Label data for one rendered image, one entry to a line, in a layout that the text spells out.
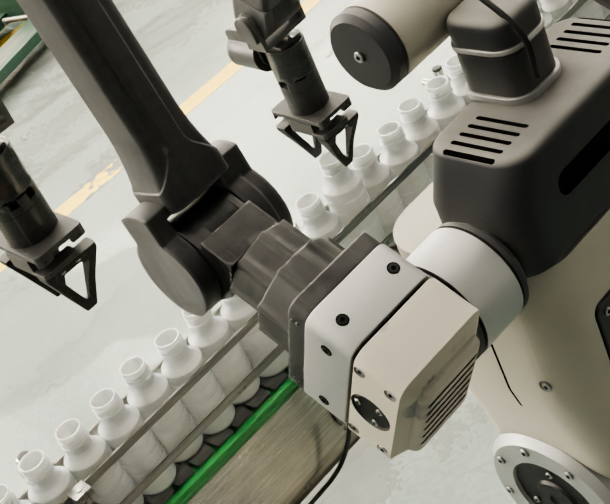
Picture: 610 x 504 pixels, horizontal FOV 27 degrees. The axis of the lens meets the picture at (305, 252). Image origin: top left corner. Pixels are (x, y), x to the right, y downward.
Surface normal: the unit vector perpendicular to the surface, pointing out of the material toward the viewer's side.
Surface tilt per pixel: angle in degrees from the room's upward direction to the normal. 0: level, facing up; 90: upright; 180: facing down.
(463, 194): 58
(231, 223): 30
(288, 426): 90
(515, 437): 47
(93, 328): 0
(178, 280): 90
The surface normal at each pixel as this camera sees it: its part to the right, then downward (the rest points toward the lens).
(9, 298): -0.37, -0.74
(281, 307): -0.50, 0.15
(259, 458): 0.66, 0.22
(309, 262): 0.07, -0.59
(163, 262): -0.65, 0.63
